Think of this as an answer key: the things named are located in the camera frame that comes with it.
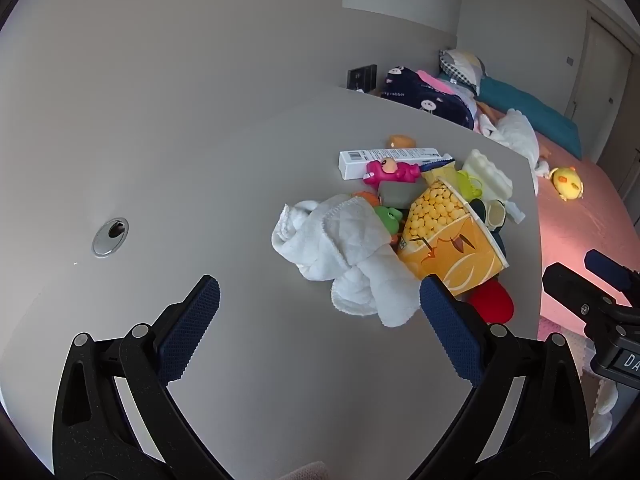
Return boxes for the pale yellow small cup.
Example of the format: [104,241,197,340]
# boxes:
[482,199,507,232]

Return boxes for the white quilted cloth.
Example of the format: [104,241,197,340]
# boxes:
[271,194,423,328]

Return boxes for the white goose plush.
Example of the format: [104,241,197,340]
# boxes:
[479,108,551,197]

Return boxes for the dark wall socket panel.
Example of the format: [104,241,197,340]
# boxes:
[346,64,377,95]

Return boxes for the yellow-green plastic toy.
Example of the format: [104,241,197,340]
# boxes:
[440,169,485,202]

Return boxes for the long white cardboard box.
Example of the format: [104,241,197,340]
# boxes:
[339,147,456,180]

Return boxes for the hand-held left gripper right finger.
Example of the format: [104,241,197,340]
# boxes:
[407,274,591,480]

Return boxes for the navy printed blanket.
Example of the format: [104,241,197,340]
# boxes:
[378,66,478,131]

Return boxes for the pink bed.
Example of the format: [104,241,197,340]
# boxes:
[531,130,640,333]

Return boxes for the teal pillow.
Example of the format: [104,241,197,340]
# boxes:
[477,76,583,160]

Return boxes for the pink plastic toy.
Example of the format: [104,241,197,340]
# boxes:
[364,158,423,189]

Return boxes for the yellow popcorn paper cup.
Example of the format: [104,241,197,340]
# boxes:
[397,178,510,297]

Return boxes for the grey block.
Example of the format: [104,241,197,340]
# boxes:
[377,179,429,209]

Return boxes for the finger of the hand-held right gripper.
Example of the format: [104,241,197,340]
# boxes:
[542,262,613,335]
[583,248,640,307]

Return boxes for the silver desk cable grommet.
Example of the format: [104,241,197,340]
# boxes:
[91,218,129,259]

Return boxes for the red plastic object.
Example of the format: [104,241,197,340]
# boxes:
[467,279,514,324]

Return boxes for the cream bumpy foam piece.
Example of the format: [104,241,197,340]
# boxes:
[461,149,514,202]

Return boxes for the pink cloth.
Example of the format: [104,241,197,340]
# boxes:
[417,69,452,94]

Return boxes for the checked patchwork pillow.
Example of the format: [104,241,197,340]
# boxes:
[438,49,487,96]

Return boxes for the yellow chick plush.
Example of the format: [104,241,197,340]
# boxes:
[549,166,586,202]

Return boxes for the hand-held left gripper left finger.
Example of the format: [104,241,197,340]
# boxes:
[52,275,231,480]

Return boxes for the beige door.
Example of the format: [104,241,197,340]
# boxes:
[565,15,634,127]

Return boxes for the green orange turtle toy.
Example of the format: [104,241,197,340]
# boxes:
[351,191,404,247]

